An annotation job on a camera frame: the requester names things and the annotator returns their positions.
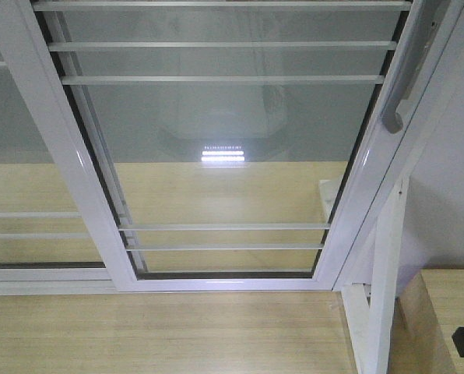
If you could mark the fixed glass door panel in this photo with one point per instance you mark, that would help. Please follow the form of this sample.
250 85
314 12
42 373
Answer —
41 227

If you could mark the white diagonal support brace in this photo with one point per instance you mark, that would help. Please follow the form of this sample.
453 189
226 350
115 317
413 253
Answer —
368 290

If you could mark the light wooden platform board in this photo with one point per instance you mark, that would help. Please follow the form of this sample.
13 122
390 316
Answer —
203 332

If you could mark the grey curved door handle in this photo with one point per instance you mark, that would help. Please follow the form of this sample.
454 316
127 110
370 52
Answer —
410 51

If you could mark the white sliding glass door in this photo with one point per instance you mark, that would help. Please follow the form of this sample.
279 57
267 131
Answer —
23 48

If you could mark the white door frame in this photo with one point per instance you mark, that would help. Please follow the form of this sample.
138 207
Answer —
229 83

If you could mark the light wooden box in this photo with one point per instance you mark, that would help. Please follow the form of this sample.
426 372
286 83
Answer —
432 305

